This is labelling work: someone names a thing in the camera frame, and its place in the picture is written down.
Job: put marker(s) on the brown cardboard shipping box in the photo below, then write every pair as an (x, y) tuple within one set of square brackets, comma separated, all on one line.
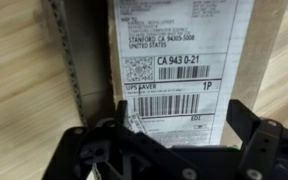
[(177, 40)]

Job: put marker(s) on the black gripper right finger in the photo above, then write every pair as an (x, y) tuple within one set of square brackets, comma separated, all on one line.
[(264, 143)]

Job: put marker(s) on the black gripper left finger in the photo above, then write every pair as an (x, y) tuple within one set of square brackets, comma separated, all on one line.
[(122, 113)]

